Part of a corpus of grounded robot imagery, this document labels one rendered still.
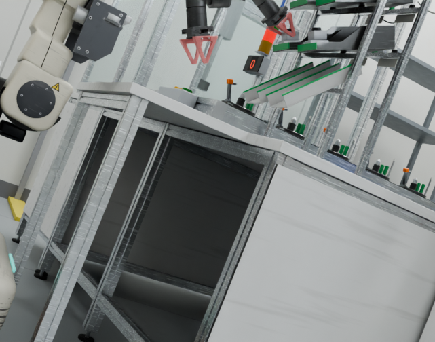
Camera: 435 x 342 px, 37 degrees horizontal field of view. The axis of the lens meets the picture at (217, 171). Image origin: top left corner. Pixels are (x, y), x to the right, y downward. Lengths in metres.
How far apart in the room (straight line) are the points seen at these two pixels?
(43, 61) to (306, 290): 0.96
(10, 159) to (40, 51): 3.27
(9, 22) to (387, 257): 3.72
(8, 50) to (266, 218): 3.63
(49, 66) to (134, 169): 1.34
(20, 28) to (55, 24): 3.17
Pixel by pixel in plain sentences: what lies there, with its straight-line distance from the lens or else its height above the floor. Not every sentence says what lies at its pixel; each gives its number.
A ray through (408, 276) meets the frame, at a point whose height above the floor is 0.65.
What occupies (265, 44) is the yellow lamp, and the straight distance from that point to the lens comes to 2.72.
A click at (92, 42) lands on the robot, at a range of 1.88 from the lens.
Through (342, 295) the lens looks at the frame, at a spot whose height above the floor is 0.53.
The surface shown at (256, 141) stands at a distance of 1.79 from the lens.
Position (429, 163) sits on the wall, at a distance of 6.55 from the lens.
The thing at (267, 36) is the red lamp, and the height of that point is 1.32.
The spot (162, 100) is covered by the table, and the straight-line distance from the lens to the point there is 1.75.
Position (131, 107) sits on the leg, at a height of 0.80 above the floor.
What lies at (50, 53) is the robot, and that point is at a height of 0.86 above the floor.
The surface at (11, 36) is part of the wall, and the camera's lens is 5.09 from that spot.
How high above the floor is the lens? 0.70
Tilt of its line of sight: 1 degrees up
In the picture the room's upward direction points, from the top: 22 degrees clockwise
